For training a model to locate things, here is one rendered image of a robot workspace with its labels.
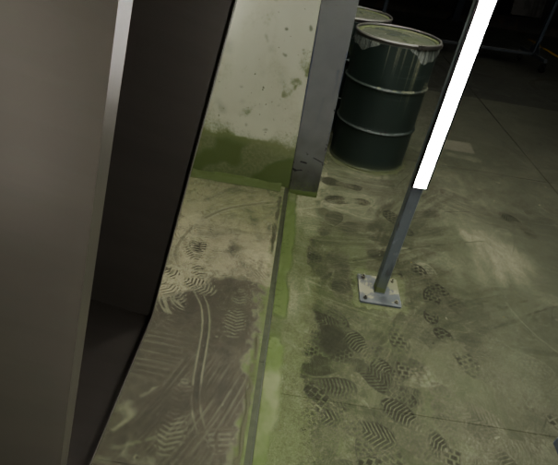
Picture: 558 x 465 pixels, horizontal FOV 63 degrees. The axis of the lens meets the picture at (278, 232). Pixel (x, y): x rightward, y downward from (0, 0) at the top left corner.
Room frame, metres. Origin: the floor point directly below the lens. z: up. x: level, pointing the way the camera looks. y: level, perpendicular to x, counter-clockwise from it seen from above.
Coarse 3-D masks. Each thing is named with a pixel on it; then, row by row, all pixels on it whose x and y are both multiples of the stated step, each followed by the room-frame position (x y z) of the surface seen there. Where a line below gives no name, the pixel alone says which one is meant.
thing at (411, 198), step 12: (444, 84) 1.70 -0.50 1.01; (432, 120) 1.70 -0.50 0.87; (420, 156) 1.69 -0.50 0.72; (408, 192) 1.68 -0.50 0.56; (420, 192) 1.66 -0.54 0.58; (408, 204) 1.66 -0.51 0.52; (408, 216) 1.66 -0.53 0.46; (396, 228) 1.67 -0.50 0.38; (408, 228) 1.66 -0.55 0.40; (396, 240) 1.66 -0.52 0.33; (396, 252) 1.66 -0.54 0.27; (384, 264) 1.66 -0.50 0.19; (384, 276) 1.66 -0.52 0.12; (384, 288) 1.66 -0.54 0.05
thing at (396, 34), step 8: (368, 32) 3.21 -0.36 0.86; (376, 32) 3.26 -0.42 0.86; (384, 32) 3.30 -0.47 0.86; (392, 32) 3.33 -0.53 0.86; (400, 32) 3.39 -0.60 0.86; (408, 32) 3.43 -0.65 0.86; (416, 32) 3.45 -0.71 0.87; (392, 40) 3.10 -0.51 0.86; (400, 40) 3.15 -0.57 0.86; (408, 40) 3.19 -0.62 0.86; (416, 40) 3.22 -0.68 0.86; (424, 40) 3.28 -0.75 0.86; (432, 40) 3.30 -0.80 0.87
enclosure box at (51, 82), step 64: (0, 0) 0.27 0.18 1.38; (64, 0) 0.27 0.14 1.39; (128, 0) 0.28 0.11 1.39; (192, 0) 0.86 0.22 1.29; (0, 64) 0.27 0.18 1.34; (64, 64) 0.27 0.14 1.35; (128, 64) 0.86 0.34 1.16; (192, 64) 0.87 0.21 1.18; (0, 128) 0.27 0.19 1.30; (64, 128) 0.27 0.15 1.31; (128, 128) 0.87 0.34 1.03; (192, 128) 0.87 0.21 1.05; (0, 192) 0.27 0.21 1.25; (64, 192) 0.27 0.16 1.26; (128, 192) 0.87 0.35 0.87; (0, 256) 0.27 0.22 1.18; (64, 256) 0.27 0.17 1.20; (128, 256) 0.87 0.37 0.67; (0, 320) 0.27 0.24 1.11; (64, 320) 0.27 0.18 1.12; (128, 320) 0.84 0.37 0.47; (0, 384) 0.27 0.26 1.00; (64, 384) 0.27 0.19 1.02; (0, 448) 0.27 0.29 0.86; (64, 448) 0.28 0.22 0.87
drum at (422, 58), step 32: (352, 64) 3.13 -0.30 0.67; (384, 64) 2.96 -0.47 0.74; (416, 64) 2.97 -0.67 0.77; (352, 96) 3.06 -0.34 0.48; (384, 96) 2.95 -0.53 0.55; (416, 96) 3.02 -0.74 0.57; (352, 128) 3.01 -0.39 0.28; (384, 128) 2.95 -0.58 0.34; (352, 160) 2.98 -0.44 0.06; (384, 160) 2.96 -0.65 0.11
